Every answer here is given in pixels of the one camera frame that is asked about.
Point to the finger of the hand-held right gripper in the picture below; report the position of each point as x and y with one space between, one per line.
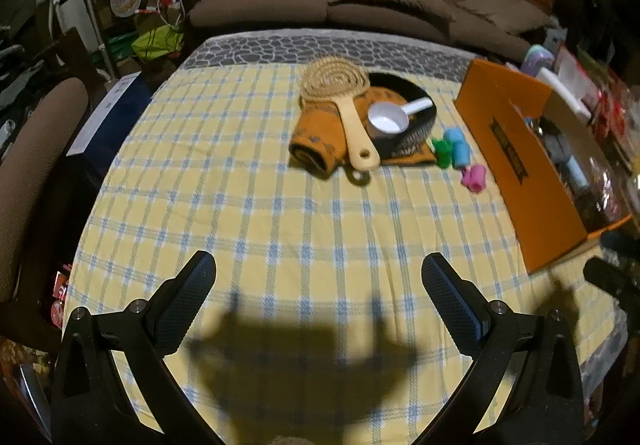
622 242
612 280

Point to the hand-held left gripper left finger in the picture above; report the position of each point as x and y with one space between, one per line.
185 305

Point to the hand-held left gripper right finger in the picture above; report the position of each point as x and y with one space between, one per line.
450 305

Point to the pink hair roller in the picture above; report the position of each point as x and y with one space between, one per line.
474 177

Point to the orange cardboard box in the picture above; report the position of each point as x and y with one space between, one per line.
505 150

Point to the blue hair roller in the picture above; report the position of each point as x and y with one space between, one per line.
453 135
461 155

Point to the green hair roller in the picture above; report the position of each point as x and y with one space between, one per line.
441 152

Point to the black patterned bowl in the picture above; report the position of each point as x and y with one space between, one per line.
422 125

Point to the white measuring scoop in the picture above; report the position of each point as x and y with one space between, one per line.
387 120

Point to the wooden hairbrush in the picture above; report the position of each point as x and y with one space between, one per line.
345 125

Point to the orange patterned towel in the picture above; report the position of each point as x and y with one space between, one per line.
315 140

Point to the clear bag of dark beads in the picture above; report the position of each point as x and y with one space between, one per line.
600 205

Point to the yellow plaid tablecloth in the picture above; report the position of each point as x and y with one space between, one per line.
250 225

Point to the purple container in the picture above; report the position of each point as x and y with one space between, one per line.
540 57

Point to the dark blue box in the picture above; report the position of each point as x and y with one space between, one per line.
125 110

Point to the brown padded chair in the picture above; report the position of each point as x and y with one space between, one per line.
35 165

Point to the flat brown cushion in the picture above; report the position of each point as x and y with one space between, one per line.
500 10

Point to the green bag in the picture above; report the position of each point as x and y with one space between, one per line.
155 42

